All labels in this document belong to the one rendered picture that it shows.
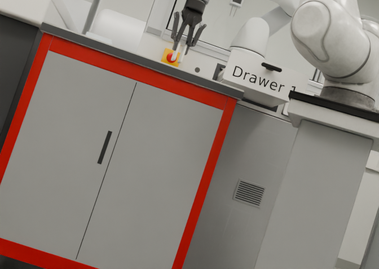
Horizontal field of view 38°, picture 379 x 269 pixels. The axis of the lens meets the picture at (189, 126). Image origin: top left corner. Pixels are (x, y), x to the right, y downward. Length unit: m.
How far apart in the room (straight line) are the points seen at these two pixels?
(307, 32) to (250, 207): 1.03
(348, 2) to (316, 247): 0.64
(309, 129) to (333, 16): 0.33
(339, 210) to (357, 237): 4.41
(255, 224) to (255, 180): 0.18
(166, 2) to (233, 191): 0.81
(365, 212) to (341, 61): 4.52
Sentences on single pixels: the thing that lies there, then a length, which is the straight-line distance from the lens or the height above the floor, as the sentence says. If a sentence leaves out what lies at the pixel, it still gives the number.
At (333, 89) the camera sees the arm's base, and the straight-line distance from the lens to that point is 1.61.
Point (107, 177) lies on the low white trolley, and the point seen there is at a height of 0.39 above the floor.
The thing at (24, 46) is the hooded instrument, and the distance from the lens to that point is 2.10.
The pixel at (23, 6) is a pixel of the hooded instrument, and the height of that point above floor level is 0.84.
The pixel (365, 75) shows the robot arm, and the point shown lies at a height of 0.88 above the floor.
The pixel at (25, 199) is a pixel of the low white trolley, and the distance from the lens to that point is 1.66.
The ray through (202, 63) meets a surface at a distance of 2.25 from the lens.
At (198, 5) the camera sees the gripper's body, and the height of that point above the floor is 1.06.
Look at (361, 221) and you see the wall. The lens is 5.94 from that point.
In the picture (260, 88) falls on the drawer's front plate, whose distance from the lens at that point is 1.93.
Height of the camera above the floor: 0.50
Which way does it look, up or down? 4 degrees up
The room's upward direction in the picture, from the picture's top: 18 degrees clockwise
